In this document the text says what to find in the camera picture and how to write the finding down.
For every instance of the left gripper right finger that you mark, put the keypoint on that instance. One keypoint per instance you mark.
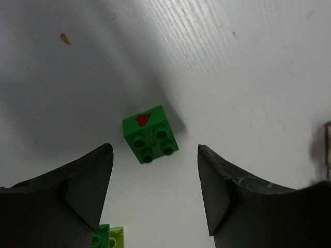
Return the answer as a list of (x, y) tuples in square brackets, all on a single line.
[(244, 210)]

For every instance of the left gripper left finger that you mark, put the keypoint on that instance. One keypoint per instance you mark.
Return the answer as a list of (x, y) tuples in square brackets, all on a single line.
[(61, 208)]

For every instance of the green lego plate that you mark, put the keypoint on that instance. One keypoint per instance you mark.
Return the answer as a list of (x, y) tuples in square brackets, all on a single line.
[(101, 237)]

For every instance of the green 2x2 lego brick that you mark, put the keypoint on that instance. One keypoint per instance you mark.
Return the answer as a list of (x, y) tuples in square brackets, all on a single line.
[(149, 135)]

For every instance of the light green lego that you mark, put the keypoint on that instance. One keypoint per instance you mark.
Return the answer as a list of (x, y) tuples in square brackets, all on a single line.
[(117, 237)]

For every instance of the left clear container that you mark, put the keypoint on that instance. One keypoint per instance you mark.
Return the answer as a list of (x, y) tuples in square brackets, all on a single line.
[(327, 148)]

